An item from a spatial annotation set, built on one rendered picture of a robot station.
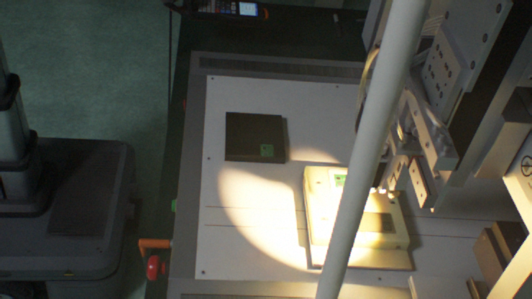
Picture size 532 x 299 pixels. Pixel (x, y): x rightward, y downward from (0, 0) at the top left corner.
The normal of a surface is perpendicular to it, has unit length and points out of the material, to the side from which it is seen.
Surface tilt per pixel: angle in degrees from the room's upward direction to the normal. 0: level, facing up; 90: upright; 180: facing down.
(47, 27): 0
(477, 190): 0
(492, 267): 90
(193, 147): 0
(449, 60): 90
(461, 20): 90
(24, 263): 45
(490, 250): 90
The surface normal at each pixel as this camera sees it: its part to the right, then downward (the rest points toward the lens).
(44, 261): 0.11, -0.04
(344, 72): 0.11, -0.73
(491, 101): 0.03, 0.68
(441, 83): -0.99, -0.06
